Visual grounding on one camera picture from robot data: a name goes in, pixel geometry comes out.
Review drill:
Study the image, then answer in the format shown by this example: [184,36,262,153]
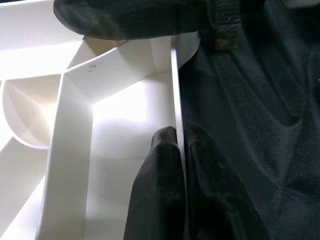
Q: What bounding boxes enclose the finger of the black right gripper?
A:
[53,0,210,41]

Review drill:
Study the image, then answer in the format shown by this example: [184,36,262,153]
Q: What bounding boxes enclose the white plastic children table top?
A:
[0,0,201,240]

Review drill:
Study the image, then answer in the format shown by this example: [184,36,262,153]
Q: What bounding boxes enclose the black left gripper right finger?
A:
[183,123,270,240]

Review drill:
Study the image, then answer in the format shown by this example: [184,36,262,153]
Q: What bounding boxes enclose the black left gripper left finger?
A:
[123,126,187,240]

